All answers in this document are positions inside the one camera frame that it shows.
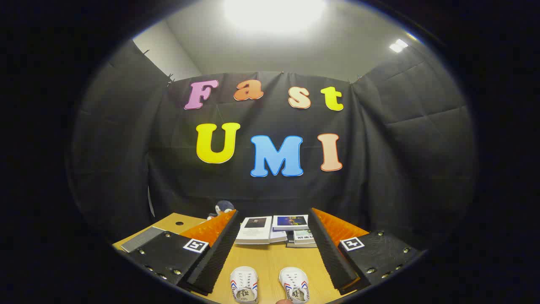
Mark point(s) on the white book blue picture cover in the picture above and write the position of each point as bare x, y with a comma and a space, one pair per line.
291, 221

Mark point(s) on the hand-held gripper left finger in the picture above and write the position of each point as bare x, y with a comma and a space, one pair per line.
219, 257

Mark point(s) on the dark grey book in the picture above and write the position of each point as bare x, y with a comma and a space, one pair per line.
300, 245

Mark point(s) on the white shoe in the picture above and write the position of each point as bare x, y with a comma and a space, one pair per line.
294, 280
244, 280

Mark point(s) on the small ceiling light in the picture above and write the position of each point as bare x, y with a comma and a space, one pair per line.
398, 45

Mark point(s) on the white book dark photo cover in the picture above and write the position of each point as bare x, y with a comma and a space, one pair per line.
253, 232

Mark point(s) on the teal cover book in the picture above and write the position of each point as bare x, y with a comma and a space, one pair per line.
303, 236

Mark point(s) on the large ceiling light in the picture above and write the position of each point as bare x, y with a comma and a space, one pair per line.
274, 12

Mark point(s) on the penguin plush toy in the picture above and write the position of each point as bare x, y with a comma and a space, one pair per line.
223, 207

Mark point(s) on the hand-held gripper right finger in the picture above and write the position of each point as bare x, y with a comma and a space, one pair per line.
331, 257

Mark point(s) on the grey fabric storage box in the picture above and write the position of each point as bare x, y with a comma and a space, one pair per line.
141, 238

